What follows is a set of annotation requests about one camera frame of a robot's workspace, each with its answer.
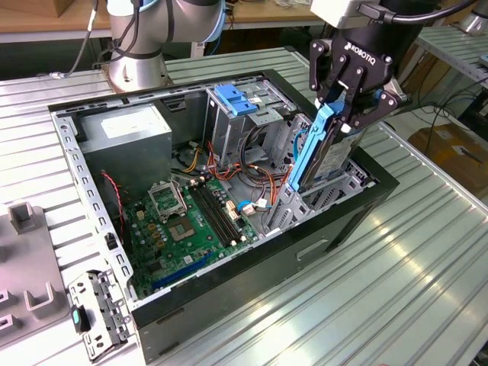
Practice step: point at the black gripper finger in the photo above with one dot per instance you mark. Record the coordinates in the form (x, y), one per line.
(392, 103)
(320, 65)

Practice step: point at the hard disk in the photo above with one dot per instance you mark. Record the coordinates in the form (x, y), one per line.
(324, 160)

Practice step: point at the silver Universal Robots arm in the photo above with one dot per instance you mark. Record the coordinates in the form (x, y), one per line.
(190, 19)

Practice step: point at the grey metal disk bay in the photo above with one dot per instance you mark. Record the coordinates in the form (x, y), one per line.
(289, 206)

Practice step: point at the large brown cardboard box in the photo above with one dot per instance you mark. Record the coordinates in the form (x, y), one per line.
(431, 76)

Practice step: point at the long wooden desk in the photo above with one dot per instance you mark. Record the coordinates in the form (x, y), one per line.
(274, 13)

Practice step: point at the brown cardboard box with label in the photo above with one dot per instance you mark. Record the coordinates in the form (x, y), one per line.
(450, 152)

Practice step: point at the slatted metal side table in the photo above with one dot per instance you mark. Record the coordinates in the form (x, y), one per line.
(457, 49)

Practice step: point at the blue plastic drive latch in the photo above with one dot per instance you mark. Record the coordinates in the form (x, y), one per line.
(234, 101)

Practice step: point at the grey metal drive cage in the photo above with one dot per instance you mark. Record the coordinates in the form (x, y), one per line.
(225, 133)

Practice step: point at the black RAM slot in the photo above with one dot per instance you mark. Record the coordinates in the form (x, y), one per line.
(215, 214)
(223, 210)
(219, 212)
(210, 216)

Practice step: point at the grey power supply unit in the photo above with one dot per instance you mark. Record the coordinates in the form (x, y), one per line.
(126, 160)

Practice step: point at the CPU socket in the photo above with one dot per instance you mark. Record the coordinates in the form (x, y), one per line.
(179, 230)

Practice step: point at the green motherboard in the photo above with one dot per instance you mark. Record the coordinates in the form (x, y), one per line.
(190, 248)

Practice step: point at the black open PC case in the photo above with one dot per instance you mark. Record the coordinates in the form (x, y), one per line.
(236, 282)

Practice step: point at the blue expansion slot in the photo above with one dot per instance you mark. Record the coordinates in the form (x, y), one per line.
(179, 272)

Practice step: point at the grey parts rack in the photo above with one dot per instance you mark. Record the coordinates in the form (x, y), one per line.
(30, 259)

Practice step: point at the metal slot retention bracket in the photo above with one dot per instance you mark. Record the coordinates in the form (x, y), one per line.
(85, 289)

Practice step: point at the teal plastic bracket latch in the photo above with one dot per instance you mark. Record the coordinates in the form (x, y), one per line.
(76, 318)

